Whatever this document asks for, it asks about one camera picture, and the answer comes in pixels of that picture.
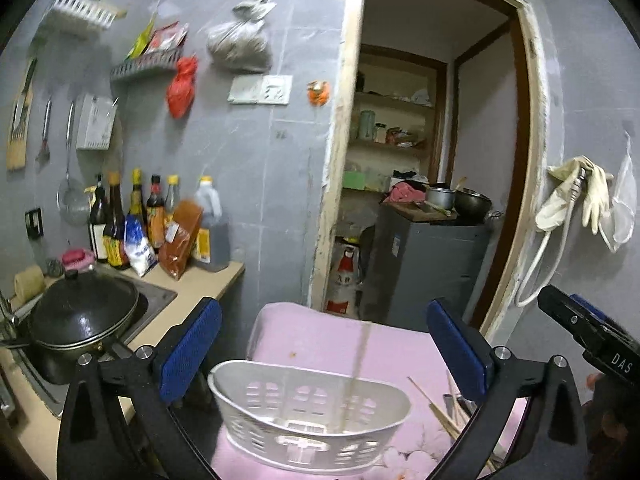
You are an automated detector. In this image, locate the white wall box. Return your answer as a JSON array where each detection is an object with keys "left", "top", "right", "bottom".
[{"left": 76, "top": 92, "right": 120, "bottom": 152}]

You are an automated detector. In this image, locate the red plastic bag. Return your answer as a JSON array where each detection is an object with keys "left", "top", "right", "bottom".
[{"left": 166, "top": 56, "right": 198, "bottom": 119}]

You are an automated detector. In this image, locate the wooden door frame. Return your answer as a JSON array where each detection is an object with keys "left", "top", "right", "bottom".
[{"left": 307, "top": 0, "right": 547, "bottom": 343}]

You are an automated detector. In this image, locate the dark pump bottle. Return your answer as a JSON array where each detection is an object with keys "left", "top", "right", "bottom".
[{"left": 87, "top": 175, "right": 111, "bottom": 263}]

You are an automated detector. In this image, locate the beige sponge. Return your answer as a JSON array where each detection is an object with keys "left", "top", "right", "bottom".
[{"left": 12, "top": 266, "right": 47, "bottom": 301}]

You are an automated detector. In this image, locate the white rubber glove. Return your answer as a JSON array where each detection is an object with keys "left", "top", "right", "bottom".
[
  {"left": 535, "top": 156, "right": 585, "bottom": 232},
  {"left": 580, "top": 160, "right": 615, "bottom": 235}
]

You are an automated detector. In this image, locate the black wok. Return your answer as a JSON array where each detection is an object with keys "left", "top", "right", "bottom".
[{"left": 0, "top": 270, "right": 141, "bottom": 386}]

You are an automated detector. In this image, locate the grey wall rack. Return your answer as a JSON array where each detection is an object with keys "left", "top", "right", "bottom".
[{"left": 110, "top": 49, "right": 183, "bottom": 83}]

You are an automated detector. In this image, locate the black wall outlet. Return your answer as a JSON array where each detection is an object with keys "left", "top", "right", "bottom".
[{"left": 25, "top": 207, "right": 45, "bottom": 239}]

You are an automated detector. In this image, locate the metal strainer ladle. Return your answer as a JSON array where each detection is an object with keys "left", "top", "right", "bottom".
[{"left": 56, "top": 101, "right": 93, "bottom": 226}]

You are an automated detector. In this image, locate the metal pot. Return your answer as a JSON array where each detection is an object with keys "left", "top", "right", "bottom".
[{"left": 425, "top": 185, "right": 457, "bottom": 212}]

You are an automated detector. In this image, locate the grey cabinet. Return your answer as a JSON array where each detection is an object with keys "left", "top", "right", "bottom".
[{"left": 359, "top": 202, "right": 493, "bottom": 328}]

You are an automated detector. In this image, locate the red packet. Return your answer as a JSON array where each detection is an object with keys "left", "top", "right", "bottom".
[{"left": 147, "top": 21, "right": 190, "bottom": 55}]

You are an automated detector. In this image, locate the white blue salt bag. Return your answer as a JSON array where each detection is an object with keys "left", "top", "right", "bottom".
[{"left": 122, "top": 215, "right": 158, "bottom": 278}]

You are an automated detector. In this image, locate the white hose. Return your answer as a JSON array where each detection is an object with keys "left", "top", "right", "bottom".
[{"left": 515, "top": 170, "right": 587, "bottom": 308}]

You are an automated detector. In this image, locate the wooden shelf unit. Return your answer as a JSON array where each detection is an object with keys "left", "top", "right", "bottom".
[{"left": 345, "top": 44, "right": 448, "bottom": 201}]

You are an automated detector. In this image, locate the white slatted wall rack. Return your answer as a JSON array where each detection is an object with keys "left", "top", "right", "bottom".
[{"left": 52, "top": 0, "right": 127, "bottom": 28}]

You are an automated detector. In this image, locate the dark sauce bottle red cap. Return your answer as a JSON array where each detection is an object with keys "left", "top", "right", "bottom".
[{"left": 146, "top": 175, "right": 167, "bottom": 253}]

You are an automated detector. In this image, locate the dark sauce bottle yellow cap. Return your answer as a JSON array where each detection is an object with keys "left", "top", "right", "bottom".
[{"left": 127, "top": 169, "right": 148, "bottom": 226}]

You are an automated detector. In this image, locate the dark bottle brown cap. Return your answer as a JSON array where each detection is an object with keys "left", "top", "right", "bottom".
[{"left": 102, "top": 172, "right": 132, "bottom": 271}]

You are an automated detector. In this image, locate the white plastic basket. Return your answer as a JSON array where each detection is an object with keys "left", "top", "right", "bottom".
[{"left": 207, "top": 360, "right": 412, "bottom": 476}]

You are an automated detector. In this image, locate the pink rag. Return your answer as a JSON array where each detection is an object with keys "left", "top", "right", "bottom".
[{"left": 389, "top": 180, "right": 428, "bottom": 205}]

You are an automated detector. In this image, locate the bamboo knife holder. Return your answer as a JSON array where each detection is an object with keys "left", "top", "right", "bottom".
[{"left": 6, "top": 57, "right": 38, "bottom": 171}]

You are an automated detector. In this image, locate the wooden chopstick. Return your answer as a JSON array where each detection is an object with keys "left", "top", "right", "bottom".
[
  {"left": 407, "top": 376, "right": 463, "bottom": 438},
  {"left": 427, "top": 400, "right": 462, "bottom": 442}
]

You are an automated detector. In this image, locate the white wall switch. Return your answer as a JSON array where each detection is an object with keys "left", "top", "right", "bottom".
[{"left": 227, "top": 75, "right": 266, "bottom": 105}]

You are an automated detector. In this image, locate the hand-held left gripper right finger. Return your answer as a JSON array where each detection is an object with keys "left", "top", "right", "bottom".
[{"left": 426, "top": 299, "right": 590, "bottom": 480}]

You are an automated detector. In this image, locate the large dark liquid jug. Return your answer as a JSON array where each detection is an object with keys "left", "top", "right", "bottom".
[{"left": 190, "top": 176, "right": 232, "bottom": 273}]

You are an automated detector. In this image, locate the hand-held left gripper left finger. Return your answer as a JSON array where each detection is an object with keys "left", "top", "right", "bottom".
[{"left": 57, "top": 297, "right": 223, "bottom": 480}]

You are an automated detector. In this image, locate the clear bag of dried goods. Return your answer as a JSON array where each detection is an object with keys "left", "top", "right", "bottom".
[{"left": 206, "top": 0, "right": 277, "bottom": 73}]

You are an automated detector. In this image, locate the black wok lid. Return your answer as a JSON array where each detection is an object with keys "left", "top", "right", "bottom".
[{"left": 29, "top": 270, "right": 140, "bottom": 350}]

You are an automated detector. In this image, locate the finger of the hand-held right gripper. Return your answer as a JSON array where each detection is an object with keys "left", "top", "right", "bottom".
[{"left": 537, "top": 285, "right": 608, "bottom": 356}]

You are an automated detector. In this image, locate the white wall socket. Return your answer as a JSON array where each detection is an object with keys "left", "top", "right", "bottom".
[{"left": 261, "top": 74, "right": 293, "bottom": 106}]

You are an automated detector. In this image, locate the pink scrubber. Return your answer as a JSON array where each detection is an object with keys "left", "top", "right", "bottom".
[{"left": 61, "top": 247, "right": 96, "bottom": 271}]

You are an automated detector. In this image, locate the metal spatula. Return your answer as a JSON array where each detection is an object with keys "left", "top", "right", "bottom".
[{"left": 36, "top": 97, "right": 53, "bottom": 163}]

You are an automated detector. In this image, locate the red and white bag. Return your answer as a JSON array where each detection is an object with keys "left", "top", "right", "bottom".
[{"left": 325, "top": 237, "right": 363, "bottom": 318}]

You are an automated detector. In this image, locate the stainless steel sink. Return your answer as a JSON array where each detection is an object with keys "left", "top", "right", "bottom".
[{"left": 0, "top": 260, "right": 178, "bottom": 421}]

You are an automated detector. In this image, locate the dark bowl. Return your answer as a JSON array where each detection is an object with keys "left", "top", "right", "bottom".
[{"left": 454, "top": 187, "right": 493, "bottom": 219}]

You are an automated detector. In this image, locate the yellow packet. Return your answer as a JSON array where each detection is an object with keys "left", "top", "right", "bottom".
[{"left": 126, "top": 12, "right": 160, "bottom": 60}]

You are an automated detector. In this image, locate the orange wall hook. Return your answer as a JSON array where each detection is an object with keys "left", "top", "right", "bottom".
[{"left": 307, "top": 80, "right": 331, "bottom": 107}]

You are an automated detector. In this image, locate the clear bottle yellow cap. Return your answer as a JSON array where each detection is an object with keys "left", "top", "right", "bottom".
[{"left": 164, "top": 175, "right": 182, "bottom": 226}]

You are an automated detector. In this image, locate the orange spice bag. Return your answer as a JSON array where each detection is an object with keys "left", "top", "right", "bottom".
[{"left": 157, "top": 200, "right": 205, "bottom": 281}]

